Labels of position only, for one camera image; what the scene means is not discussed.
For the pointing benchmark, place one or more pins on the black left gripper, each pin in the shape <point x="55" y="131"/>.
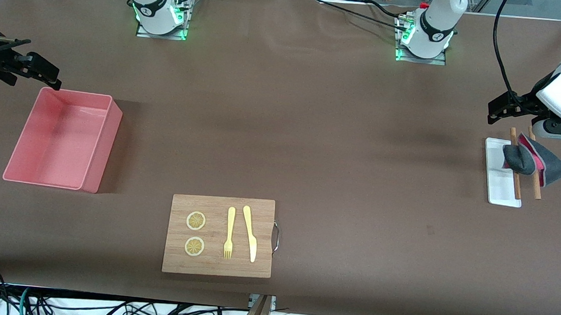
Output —
<point x="523" y="102"/>

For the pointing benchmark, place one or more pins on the grey and pink cloth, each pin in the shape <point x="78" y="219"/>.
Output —
<point x="551" y="169"/>

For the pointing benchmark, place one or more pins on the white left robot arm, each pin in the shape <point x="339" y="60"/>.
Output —
<point x="438" y="20"/>

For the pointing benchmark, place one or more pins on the pink plastic bin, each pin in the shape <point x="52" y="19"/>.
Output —
<point x="57" y="142"/>

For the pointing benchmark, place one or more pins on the white rack with wooden bars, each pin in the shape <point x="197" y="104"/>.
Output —
<point x="500" y="190"/>

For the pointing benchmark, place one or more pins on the yellow lemon slice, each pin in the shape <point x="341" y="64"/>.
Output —
<point x="194" y="246"/>
<point x="196" y="221"/>

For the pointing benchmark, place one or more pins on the yellow plastic fork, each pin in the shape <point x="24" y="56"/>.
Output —
<point x="230" y="223"/>

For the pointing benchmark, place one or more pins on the wooden cutting board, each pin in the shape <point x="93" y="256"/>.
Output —
<point x="214" y="264"/>

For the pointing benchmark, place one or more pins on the yellow plastic knife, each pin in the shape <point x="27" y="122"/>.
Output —
<point x="251" y="237"/>

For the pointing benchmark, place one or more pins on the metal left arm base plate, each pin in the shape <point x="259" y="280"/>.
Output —
<point x="440" y="61"/>

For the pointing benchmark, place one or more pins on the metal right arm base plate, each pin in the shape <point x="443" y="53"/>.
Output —
<point x="180" y="32"/>

